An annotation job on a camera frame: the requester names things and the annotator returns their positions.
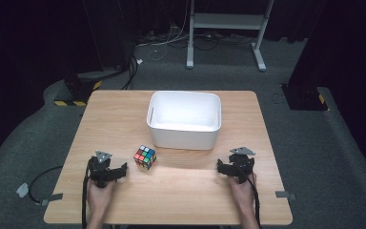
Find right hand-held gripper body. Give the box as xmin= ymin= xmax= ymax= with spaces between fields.
xmin=228 ymin=146 xmax=256 ymax=185

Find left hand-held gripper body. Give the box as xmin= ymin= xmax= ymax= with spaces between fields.
xmin=87 ymin=150 xmax=118 ymax=189

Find multicoloured puzzle cube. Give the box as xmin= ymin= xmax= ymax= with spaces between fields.
xmin=132 ymin=144 xmax=157 ymax=171

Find white plastic bin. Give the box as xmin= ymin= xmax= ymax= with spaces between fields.
xmin=146 ymin=91 xmax=223 ymax=152

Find person's left hand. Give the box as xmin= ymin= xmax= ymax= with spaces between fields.
xmin=87 ymin=178 xmax=116 ymax=212

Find person's right hand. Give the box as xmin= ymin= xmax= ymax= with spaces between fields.
xmin=229 ymin=173 xmax=257 ymax=209

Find grey tape strip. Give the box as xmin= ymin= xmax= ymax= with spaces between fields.
xmin=274 ymin=190 xmax=297 ymax=201
xmin=39 ymin=192 xmax=64 ymax=206

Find black base with striped tape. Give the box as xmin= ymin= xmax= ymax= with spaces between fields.
xmin=280 ymin=83 xmax=330 ymax=112
xmin=53 ymin=73 xmax=103 ymax=108

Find white metal stand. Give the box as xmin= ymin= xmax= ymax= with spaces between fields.
xmin=186 ymin=0 xmax=275 ymax=73

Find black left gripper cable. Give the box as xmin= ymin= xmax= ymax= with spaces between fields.
xmin=81 ymin=157 xmax=92 ymax=229

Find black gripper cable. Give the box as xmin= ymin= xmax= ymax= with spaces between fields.
xmin=234 ymin=161 xmax=262 ymax=229
xmin=81 ymin=157 xmax=92 ymax=229

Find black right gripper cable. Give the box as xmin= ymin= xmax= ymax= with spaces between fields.
xmin=234 ymin=161 xmax=262 ymax=229

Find black floor cable loop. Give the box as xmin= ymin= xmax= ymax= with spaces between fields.
xmin=28 ymin=165 xmax=64 ymax=204

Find black hanging cables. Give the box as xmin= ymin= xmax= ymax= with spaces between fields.
xmin=121 ymin=54 xmax=140 ymax=91

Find thin white cable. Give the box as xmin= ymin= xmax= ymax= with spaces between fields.
xmin=146 ymin=18 xmax=192 ymax=62

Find bundle of floor cables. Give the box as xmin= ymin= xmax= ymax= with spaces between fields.
xmin=135 ymin=29 xmax=255 ymax=52

